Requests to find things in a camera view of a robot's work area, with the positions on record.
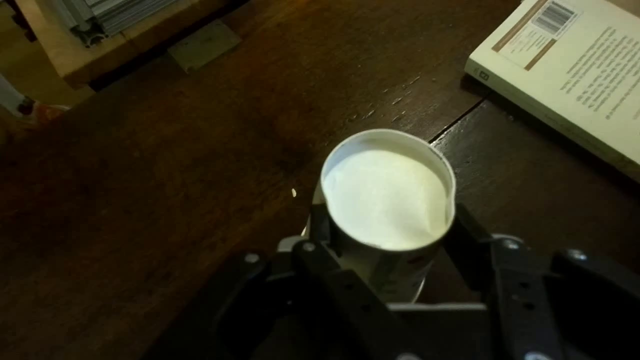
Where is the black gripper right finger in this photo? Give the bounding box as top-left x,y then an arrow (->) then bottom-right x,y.
443,206 -> 557,360

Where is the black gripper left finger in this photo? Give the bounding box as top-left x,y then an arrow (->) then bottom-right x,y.
297,203 -> 397,360

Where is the light wooden robot table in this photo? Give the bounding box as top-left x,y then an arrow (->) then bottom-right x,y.
13,0 -> 226,89

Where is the dark wooden secretary desk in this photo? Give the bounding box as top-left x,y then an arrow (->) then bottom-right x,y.
0,0 -> 640,360

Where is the aluminium extrusion frame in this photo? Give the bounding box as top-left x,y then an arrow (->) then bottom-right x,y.
49,0 -> 183,47

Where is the small beige sticky note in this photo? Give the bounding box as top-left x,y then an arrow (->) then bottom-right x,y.
166,18 -> 245,73

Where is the white paperback book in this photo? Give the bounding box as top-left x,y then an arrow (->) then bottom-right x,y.
465,0 -> 640,184

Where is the white dotted paper cup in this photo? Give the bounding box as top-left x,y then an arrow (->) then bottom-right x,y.
310,125 -> 458,306

